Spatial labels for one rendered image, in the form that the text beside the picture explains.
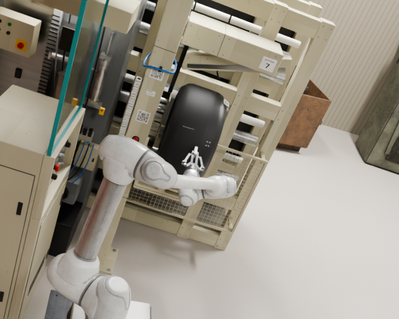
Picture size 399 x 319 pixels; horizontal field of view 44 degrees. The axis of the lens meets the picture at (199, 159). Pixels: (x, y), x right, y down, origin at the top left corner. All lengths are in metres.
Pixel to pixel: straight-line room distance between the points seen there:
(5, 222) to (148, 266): 1.49
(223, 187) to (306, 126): 3.82
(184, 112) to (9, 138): 0.97
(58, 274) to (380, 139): 5.44
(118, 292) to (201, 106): 1.21
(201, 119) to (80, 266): 1.11
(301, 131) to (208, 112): 3.41
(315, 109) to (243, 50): 3.11
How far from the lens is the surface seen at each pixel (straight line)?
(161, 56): 2.80
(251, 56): 3.05
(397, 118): 6.91
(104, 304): 2.12
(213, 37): 3.02
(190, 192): 2.41
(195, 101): 2.83
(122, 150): 1.94
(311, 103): 5.98
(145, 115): 2.94
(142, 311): 2.45
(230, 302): 3.79
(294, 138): 6.15
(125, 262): 3.72
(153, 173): 1.86
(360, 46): 7.37
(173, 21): 2.74
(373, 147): 7.02
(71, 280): 2.18
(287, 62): 3.23
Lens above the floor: 2.52
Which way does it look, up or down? 29 degrees down
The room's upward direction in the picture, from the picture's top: 22 degrees clockwise
